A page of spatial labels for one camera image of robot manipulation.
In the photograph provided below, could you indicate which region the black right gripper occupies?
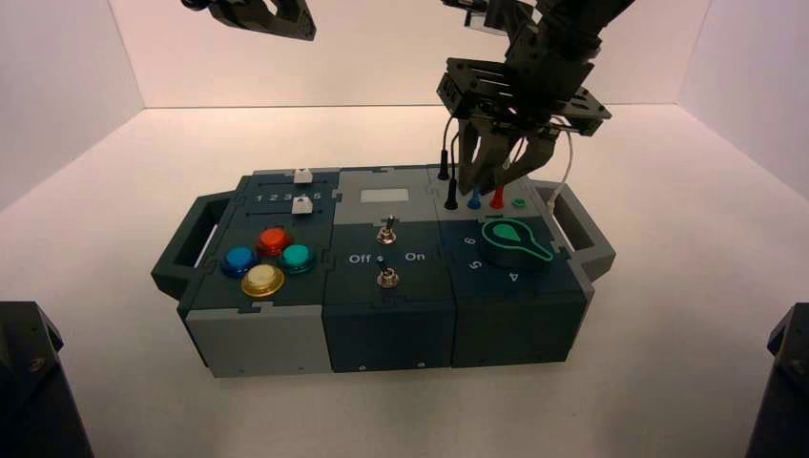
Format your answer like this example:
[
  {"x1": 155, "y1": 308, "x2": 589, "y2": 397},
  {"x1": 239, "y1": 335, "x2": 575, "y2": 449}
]
[{"x1": 437, "y1": 25, "x2": 613, "y2": 195}]

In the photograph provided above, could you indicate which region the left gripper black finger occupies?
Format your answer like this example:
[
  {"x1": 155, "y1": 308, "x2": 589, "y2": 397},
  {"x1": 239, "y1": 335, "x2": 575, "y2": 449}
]
[{"x1": 180, "y1": 0, "x2": 318, "y2": 43}]

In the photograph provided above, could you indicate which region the black right robot arm base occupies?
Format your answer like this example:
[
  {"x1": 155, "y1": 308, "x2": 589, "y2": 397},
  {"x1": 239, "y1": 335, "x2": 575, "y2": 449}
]
[{"x1": 745, "y1": 302, "x2": 809, "y2": 458}]

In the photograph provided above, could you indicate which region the black left robot arm base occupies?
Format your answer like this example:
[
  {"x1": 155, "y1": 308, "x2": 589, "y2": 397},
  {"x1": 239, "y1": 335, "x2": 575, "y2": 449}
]
[{"x1": 0, "y1": 301, "x2": 96, "y2": 458}]

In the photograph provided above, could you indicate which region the green rotary selector knob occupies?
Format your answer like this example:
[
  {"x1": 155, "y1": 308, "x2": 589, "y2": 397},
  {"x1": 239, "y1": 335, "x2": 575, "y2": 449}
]
[{"x1": 480, "y1": 218, "x2": 555, "y2": 273}]

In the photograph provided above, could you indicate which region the grey rectangular display screen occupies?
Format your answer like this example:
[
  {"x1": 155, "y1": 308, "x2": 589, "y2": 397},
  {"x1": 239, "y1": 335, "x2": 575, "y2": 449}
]
[{"x1": 360, "y1": 188, "x2": 411, "y2": 205}]

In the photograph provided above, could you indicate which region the dark teal grey control box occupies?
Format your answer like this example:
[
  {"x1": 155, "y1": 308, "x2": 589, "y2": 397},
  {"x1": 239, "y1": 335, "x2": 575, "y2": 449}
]
[{"x1": 150, "y1": 165, "x2": 617, "y2": 379}]

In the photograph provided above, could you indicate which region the red round push button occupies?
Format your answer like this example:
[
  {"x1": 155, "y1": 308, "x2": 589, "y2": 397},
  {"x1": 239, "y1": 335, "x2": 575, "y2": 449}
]
[{"x1": 256, "y1": 228, "x2": 293, "y2": 258}]

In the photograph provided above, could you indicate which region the green round push button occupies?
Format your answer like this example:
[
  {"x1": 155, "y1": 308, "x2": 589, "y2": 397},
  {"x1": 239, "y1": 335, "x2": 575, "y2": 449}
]
[{"x1": 278, "y1": 244, "x2": 318, "y2": 276}]

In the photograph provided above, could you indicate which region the blue round push button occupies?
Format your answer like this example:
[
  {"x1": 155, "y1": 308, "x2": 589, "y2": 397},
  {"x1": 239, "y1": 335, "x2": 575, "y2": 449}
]
[{"x1": 219, "y1": 246, "x2": 260, "y2": 280}]

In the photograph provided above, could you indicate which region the yellow round push button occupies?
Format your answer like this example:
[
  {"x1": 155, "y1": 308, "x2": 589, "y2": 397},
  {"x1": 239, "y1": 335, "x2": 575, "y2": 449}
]
[{"x1": 240, "y1": 263, "x2": 286, "y2": 300}]

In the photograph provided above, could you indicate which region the white jumper wire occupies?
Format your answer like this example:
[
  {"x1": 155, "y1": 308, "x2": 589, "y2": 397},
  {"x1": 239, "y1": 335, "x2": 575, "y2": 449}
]
[{"x1": 545, "y1": 116, "x2": 574, "y2": 210}]

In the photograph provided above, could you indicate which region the black jumper wire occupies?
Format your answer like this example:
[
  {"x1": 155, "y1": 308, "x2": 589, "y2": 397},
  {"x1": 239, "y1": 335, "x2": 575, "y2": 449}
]
[{"x1": 437, "y1": 114, "x2": 461, "y2": 212}]

